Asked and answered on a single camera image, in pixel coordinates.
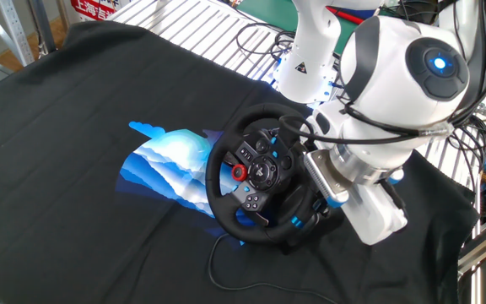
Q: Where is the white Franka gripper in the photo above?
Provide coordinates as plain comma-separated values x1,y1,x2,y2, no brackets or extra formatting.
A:
308,100,409,247

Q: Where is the black racing steering wheel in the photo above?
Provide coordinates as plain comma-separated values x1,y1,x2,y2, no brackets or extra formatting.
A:
205,103,325,245

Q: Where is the black Logitech wheel base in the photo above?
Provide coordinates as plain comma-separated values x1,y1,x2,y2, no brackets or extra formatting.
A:
283,206,348,255

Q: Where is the aluminium extrusion beam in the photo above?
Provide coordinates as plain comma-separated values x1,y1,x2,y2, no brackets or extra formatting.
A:
456,217,486,275

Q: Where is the red pen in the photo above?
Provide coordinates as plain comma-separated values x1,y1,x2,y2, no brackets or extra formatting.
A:
325,4,366,25

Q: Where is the green mat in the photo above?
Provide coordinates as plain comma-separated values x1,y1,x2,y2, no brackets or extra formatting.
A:
236,0,360,56

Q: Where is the black cloth with blue print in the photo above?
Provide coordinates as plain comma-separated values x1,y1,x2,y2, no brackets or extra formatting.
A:
0,20,480,304

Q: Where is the red and white sign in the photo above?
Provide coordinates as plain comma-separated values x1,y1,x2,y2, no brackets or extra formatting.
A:
70,0,121,22

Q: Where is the dark metal pole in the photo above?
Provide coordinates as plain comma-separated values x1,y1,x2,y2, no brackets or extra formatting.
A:
29,0,58,55

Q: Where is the silver depth camera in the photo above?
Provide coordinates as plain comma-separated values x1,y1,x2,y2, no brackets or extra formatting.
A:
303,149,351,209

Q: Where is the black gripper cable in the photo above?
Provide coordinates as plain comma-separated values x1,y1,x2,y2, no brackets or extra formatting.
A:
378,179,408,219

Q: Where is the black camera cable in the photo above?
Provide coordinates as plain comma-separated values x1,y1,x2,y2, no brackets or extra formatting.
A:
278,95,455,146

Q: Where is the long thin black cable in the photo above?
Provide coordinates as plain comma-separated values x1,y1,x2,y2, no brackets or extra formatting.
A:
207,233,339,304

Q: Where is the perforated steel post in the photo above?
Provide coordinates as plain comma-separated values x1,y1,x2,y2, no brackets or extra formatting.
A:
0,0,36,68

